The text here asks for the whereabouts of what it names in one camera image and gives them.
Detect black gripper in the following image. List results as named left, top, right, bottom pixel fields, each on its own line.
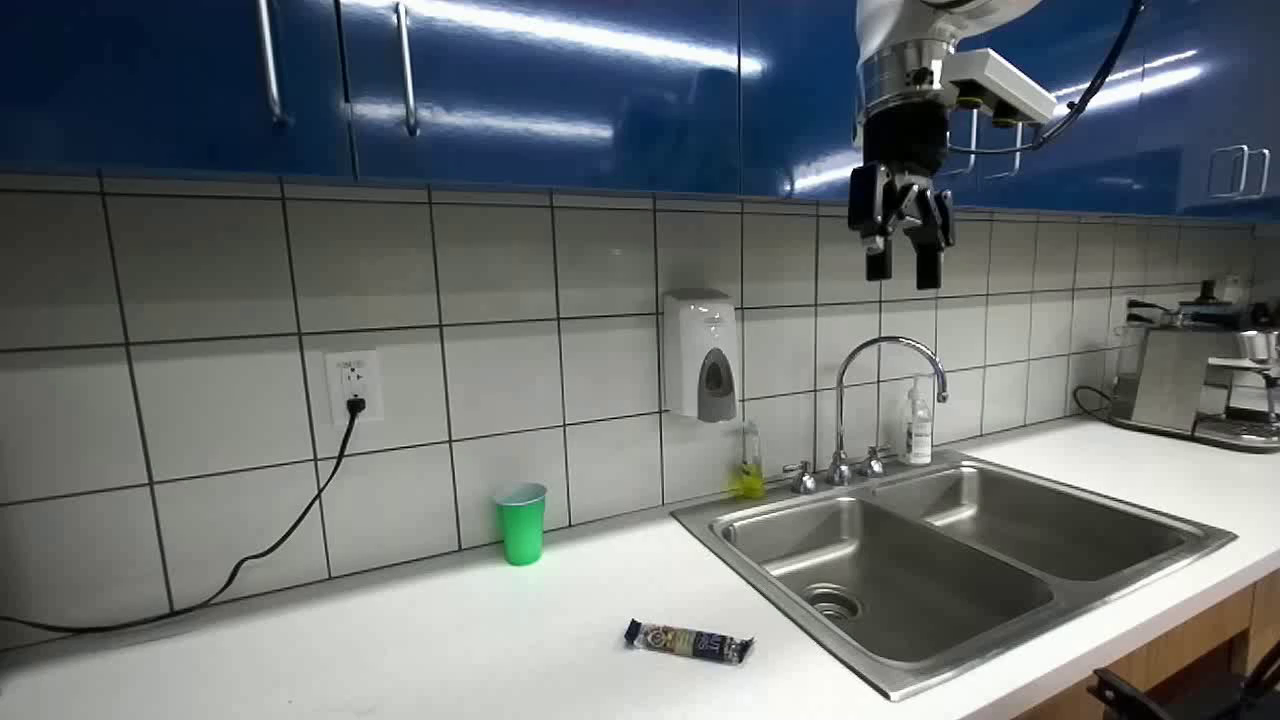
left=848, top=100, right=951, bottom=290

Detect dark chocolate bar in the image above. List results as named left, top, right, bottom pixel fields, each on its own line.
left=626, top=618, right=756, bottom=663

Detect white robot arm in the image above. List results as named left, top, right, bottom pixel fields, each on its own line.
left=848, top=0, right=1055, bottom=287

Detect stainless double sink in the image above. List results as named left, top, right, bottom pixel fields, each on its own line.
left=681, top=456, right=1231, bottom=701

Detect clear pump soap bottle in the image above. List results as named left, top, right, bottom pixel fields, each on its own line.
left=904, top=377, right=937, bottom=468

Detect chrome gooseneck faucet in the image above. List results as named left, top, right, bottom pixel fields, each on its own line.
left=775, top=333, right=956, bottom=495

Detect yellow dish soap bottle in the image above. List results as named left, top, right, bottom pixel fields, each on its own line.
left=728, top=424, right=767, bottom=501

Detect blue upper cabinets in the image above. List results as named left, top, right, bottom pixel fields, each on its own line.
left=0, top=0, right=1278, bottom=219

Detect silver coffee machine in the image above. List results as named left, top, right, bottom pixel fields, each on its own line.
left=1108, top=281, right=1280, bottom=452

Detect black chair part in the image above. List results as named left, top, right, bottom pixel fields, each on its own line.
left=1088, top=642, right=1280, bottom=720

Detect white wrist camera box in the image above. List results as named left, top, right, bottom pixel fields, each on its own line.
left=943, top=47, right=1055, bottom=122

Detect white wall soap dispenser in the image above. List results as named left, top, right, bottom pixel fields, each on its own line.
left=663, top=287, right=739, bottom=424

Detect right silver cabinet handle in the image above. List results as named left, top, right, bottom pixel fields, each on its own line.
left=397, top=0, right=421, bottom=136

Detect silver cabinet handle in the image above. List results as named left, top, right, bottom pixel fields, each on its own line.
left=256, top=0, right=290, bottom=128
left=397, top=0, right=421, bottom=136

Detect white wall power outlet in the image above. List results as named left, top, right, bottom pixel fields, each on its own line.
left=328, top=350, right=385, bottom=421

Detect black power cable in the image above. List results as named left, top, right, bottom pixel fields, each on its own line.
left=0, top=391, right=372, bottom=638

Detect left silver cabinet handle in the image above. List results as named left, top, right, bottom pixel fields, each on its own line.
left=256, top=0, right=290, bottom=128

